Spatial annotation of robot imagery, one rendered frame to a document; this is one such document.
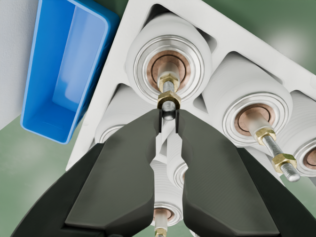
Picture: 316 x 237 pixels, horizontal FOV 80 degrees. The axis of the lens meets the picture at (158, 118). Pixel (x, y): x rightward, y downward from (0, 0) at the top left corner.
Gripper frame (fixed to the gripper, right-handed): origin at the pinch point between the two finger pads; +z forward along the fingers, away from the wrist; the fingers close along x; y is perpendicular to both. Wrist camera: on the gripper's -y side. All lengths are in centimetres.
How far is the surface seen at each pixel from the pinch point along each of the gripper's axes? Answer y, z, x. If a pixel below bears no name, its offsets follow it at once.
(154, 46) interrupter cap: -2.2, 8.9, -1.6
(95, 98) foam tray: 7.4, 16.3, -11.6
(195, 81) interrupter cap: 1.3, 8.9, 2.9
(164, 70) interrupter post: -0.6, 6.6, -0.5
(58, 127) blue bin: 20.5, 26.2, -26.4
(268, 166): 17.8, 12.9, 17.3
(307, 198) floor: 55, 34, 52
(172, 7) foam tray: -5.3, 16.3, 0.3
